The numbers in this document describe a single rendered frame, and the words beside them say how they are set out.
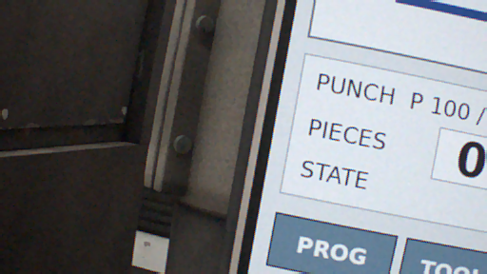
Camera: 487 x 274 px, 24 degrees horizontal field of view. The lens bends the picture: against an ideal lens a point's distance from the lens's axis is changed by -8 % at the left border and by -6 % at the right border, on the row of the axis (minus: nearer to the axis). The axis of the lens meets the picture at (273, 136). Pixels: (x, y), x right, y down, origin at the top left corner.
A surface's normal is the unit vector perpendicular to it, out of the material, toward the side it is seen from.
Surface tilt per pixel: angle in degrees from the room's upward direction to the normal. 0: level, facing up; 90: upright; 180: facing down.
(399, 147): 90
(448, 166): 90
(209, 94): 90
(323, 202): 90
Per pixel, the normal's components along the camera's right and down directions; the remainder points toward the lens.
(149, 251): -0.26, 0.03
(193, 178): -0.63, -0.06
